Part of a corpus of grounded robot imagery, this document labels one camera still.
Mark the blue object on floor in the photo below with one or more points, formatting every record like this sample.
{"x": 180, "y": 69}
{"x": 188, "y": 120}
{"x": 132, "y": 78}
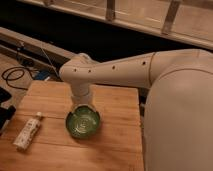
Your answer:
{"x": 41, "y": 75}

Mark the black object at left edge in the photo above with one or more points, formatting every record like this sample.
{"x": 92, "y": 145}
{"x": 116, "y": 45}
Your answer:
{"x": 5, "y": 113}

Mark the white bottle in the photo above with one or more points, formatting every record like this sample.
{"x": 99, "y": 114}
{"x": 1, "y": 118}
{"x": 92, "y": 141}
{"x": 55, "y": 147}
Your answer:
{"x": 27, "y": 133}

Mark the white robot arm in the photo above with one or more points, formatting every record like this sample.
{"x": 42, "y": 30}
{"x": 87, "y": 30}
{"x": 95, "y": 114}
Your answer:
{"x": 178, "y": 119}

